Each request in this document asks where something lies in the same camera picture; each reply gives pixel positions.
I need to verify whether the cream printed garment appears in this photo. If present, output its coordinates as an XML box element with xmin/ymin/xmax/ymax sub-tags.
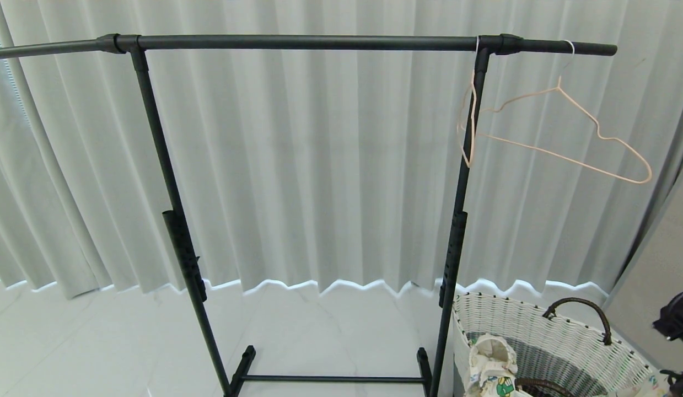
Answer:
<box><xmin>465</xmin><ymin>332</ymin><xmax>532</xmax><ymax>397</ymax></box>

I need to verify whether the pink clothes hanger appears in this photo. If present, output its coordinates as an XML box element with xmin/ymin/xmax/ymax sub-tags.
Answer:
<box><xmin>475</xmin><ymin>40</ymin><xmax>653</xmax><ymax>185</ymax></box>
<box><xmin>457</xmin><ymin>37</ymin><xmax>481</xmax><ymax>168</ymax></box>

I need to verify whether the black clothes rack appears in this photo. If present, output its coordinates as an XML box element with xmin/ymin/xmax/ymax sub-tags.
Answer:
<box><xmin>0</xmin><ymin>33</ymin><xmax>618</xmax><ymax>397</ymax></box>

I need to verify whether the white laundry basket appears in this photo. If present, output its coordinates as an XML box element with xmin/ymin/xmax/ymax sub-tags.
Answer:
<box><xmin>451</xmin><ymin>292</ymin><xmax>673</xmax><ymax>397</ymax></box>

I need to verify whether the white curtain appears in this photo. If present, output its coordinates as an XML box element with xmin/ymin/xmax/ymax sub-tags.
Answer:
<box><xmin>0</xmin><ymin>0</ymin><xmax>683</xmax><ymax>299</ymax></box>

